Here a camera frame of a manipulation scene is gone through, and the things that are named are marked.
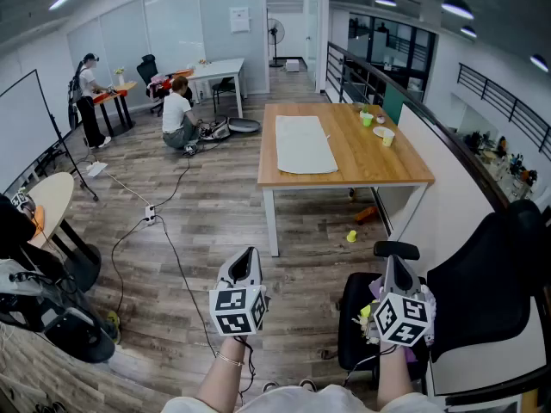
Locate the pale yellow cup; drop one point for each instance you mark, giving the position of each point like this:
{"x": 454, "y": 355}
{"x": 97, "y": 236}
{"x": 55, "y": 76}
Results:
{"x": 388, "y": 140}

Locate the person's right shoe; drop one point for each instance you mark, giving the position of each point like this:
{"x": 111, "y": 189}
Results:
{"x": 307, "y": 384}

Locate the small black chair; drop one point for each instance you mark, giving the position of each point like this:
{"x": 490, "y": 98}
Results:
{"x": 224, "y": 86}

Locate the person's shoe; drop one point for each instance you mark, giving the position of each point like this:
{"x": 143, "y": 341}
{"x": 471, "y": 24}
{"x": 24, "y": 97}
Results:
{"x": 270, "y": 386}
{"x": 307, "y": 384}

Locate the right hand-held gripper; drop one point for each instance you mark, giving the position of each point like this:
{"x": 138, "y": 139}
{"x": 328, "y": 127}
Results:
{"x": 402, "y": 321}

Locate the yellow green toy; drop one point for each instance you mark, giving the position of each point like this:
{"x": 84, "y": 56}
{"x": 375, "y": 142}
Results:
{"x": 366, "y": 312}

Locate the small yellow cup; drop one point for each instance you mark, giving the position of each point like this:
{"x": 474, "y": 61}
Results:
{"x": 352, "y": 236}

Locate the orange cloth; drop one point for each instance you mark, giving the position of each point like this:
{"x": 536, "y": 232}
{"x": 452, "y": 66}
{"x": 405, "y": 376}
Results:
{"x": 38, "y": 217}

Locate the white towel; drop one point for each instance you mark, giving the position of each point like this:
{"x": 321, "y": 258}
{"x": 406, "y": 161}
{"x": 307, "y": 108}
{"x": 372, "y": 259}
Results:
{"x": 303, "y": 144}

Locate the round wooden table black base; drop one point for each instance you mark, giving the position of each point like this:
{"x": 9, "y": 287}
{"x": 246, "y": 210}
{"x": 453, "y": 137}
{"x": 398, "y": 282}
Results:
{"x": 125, "y": 88}

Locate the white plate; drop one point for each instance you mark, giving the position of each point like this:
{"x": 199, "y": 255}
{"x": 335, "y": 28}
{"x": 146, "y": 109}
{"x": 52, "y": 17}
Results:
{"x": 381, "y": 131}

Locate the black balcony railing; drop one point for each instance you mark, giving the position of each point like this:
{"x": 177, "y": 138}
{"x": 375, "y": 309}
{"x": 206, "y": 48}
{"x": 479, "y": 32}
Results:
{"x": 508, "y": 99}

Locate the black standing fan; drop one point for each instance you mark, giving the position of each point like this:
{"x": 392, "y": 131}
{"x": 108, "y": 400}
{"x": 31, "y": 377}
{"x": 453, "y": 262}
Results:
{"x": 276, "y": 30}

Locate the person's left shoe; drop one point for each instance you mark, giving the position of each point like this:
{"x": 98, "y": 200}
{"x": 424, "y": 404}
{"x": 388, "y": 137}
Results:
{"x": 270, "y": 386}

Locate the wooden table with white legs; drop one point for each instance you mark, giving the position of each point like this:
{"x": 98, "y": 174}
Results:
{"x": 366, "y": 162}

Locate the small purple flower pot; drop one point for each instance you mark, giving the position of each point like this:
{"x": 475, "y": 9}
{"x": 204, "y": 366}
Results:
{"x": 380, "y": 119}

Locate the black pendant ceiling lamp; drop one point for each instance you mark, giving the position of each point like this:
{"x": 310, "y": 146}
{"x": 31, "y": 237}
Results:
{"x": 385, "y": 1}
{"x": 468, "y": 31}
{"x": 539, "y": 63}
{"x": 457, "y": 8}

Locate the gray open equipment case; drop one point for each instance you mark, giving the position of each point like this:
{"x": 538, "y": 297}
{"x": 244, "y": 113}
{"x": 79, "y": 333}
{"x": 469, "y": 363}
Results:
{"x": 241, "y": 125}

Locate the pink clothes pile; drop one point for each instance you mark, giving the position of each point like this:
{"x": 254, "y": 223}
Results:
{"x": 157, "y": 82}

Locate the orange floor object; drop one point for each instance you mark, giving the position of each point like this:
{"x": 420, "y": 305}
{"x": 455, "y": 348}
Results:
{"x": 367, "y": 214}

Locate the round beige table black base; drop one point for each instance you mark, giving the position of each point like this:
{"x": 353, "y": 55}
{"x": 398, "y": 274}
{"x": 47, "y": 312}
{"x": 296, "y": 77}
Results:
{"x": 51, "y": 196}

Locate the green panel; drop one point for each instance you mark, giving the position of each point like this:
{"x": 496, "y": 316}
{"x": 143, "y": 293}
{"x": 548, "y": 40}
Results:
{"x": 394, "y": 101}

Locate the white power strip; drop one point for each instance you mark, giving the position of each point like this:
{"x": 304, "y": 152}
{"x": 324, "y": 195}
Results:
{"x": 150, "y": 214}

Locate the white vase with flowers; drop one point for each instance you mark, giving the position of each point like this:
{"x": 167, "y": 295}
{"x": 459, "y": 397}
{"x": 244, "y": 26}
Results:
{"x": 120, "y": 78}

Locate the person's left forearm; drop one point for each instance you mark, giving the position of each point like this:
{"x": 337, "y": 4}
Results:
{"x": 219, "y": 377}

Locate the cluttered lower floor desk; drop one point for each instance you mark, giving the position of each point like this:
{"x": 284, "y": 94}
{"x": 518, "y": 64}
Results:
{"x": 503, "y": 157}

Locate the black white floor device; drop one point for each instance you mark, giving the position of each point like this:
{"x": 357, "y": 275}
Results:
{"x": 190, "y": 149}

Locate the black metal railing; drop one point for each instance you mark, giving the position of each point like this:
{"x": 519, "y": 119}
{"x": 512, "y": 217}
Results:
{"x": 480, "y": 174}

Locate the white box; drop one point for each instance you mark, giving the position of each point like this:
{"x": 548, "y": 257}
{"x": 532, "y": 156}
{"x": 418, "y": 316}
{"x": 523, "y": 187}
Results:
{"x": 292, "y": 65}

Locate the person's right forearm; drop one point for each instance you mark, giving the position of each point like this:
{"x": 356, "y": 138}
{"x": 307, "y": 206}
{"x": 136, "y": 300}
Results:
{"x": 394, "y": 377}

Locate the flat white power adapter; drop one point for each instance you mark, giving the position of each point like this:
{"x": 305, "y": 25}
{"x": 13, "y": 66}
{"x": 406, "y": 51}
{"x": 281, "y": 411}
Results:
{"x": 97, "y": 169}

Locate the green plastic cup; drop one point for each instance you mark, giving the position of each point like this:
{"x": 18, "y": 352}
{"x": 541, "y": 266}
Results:
{"x": 367, "y": 121}

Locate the black high-back office chair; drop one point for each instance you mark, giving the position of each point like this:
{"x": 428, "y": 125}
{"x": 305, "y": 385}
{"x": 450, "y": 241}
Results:
{"x": 147, "y": 69}

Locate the white paper poster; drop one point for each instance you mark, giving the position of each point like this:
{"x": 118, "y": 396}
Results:
{"x": 239, "y": 20}

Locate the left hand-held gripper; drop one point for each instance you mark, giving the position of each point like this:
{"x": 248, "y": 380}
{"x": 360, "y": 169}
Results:
{"x": 234, "y": 312}

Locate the red orange mat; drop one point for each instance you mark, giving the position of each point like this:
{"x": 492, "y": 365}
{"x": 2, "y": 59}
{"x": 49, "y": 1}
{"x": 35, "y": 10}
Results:
{"x": 107, "y": 97}

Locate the white desk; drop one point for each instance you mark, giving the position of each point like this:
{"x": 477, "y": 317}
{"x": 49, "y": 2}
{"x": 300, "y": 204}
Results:
{"x": 219, "y": 68}

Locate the person's white shirt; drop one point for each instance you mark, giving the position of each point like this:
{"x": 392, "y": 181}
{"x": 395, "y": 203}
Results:
{"x": 301, "y": 400}

